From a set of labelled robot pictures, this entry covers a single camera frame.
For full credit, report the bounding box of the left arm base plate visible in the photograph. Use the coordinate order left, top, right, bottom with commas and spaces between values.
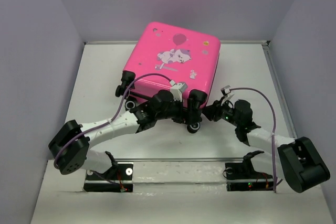
83, 162, 134, 193

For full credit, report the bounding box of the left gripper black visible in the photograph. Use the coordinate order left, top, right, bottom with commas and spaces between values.
155, 97, 201, 126

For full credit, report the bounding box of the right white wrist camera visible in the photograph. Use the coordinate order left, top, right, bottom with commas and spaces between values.
221, 85, 234, 101

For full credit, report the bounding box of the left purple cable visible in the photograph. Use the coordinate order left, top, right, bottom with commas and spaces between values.
54, 73, 174, 169

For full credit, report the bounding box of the pink hard-shell suitcase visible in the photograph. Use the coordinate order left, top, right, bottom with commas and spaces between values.
114, 22, 221, 134

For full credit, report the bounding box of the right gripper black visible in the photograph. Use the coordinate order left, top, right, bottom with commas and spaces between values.
199, 96, 240, 127

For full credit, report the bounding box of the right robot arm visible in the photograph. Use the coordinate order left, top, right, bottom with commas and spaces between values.
203, 100, 330, 193

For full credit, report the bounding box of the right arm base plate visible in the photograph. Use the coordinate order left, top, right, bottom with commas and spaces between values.
222, 162, 274, 192

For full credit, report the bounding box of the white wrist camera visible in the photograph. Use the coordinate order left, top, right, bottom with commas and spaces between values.
169, 80, 188, 102
221, 85, 234, 101

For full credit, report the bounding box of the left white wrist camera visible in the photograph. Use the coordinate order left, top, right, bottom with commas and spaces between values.
169, 80, 188, 102

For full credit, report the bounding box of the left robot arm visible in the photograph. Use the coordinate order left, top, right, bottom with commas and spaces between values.
48, 88, 184, 179

